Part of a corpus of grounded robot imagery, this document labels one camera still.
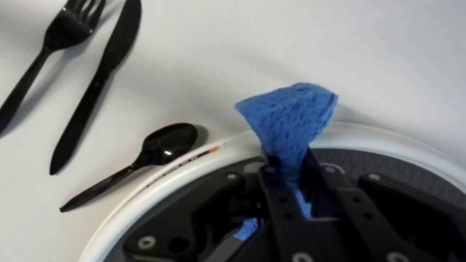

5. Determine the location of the round white-rimmed grey tray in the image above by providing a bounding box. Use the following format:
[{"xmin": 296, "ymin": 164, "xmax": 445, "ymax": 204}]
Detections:
[{"xmin": 79, "ymin": 121, "xmax": 466, "ymax": 262}]

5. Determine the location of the black plastic fork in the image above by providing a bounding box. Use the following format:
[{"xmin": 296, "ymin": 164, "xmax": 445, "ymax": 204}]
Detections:
[{"xmin": 0, "ymin": 0, "xmax": 108, "ymax": 135}]

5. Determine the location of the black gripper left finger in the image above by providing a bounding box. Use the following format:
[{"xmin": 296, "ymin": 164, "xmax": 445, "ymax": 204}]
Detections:
[{"xmin": 123, "ymin": 148, "xmax": 315, "ymax": 262}]

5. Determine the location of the black plastic spoon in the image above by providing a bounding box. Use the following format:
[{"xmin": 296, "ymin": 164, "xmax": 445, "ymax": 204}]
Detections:
[{"xmin": 59, "ymin": 121, "xmax": 202, "ymax": 214}]

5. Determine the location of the blue sponge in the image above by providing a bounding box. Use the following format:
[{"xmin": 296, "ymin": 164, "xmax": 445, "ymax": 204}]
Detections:
[{"xmin": 234, "ymin": 80, "xmax": 340, "ymax": 244}]

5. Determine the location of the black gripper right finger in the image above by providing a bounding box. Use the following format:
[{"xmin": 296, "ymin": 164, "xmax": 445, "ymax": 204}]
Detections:
[{"xmin": 303, "ymin": 147, "xmax": 466, "ymax": 262}]

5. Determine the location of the black plastic knife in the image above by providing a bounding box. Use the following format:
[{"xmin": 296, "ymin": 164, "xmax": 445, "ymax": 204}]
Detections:
[{"xmin": 49, "ymin": 0, "xmax": 143, "ymax": 178}]

